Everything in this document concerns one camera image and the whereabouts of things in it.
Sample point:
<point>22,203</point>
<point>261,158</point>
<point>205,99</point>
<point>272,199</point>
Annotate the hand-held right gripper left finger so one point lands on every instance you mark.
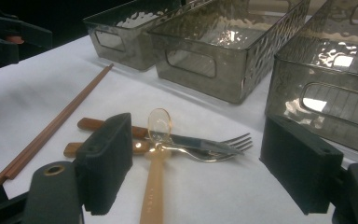
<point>105,161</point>

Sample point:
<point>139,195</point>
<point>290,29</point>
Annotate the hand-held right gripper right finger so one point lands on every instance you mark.
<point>298,165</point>

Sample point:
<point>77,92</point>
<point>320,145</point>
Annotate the brown wooden chopstick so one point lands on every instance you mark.
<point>54,124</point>
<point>59,125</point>

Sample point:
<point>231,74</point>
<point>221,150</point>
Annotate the smoky transparent plastic bin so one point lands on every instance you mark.
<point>136,59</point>
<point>289,77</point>
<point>230,90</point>

